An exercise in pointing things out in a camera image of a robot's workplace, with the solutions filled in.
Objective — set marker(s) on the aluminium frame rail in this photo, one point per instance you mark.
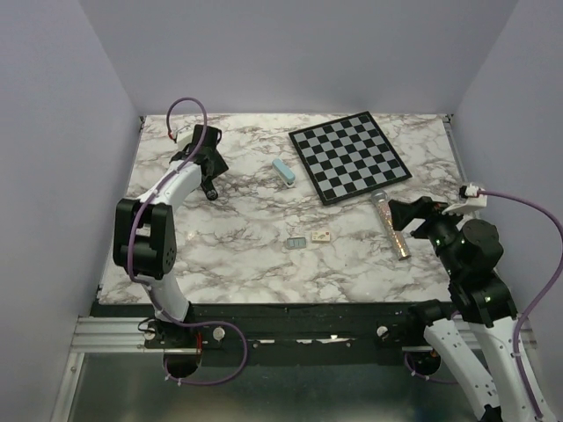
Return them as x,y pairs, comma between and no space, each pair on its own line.
133,335

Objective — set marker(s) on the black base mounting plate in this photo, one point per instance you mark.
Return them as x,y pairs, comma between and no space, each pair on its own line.
306,317

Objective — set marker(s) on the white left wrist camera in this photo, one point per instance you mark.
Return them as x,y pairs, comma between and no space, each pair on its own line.
184,137

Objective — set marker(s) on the black stapler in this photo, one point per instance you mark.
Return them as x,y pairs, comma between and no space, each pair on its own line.
209,189

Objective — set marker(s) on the staple box tray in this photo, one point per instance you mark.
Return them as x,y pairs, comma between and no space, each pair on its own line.
297,242

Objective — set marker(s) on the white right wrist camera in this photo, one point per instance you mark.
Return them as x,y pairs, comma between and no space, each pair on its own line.
470,200

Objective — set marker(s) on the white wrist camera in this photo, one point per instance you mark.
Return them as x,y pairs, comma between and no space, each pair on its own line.
470,200
184,137

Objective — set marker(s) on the cream staple box sleeve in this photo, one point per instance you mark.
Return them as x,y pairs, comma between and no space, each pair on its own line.
320,236

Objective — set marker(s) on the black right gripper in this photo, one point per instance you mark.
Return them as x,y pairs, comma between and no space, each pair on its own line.
403,212

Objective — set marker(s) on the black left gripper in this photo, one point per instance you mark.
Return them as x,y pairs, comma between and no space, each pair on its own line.
218,164

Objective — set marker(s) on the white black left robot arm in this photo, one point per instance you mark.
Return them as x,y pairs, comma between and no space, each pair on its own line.
144,234

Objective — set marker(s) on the black grey chessboard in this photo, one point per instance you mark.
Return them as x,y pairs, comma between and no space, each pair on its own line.
348,157

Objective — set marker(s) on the glitter filled clear tube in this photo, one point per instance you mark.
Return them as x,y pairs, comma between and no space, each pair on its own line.
379,199

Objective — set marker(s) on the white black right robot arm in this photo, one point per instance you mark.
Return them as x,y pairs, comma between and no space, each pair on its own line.
502,386

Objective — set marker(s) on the light blue mini stapler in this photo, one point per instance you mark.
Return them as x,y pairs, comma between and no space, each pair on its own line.
286,175

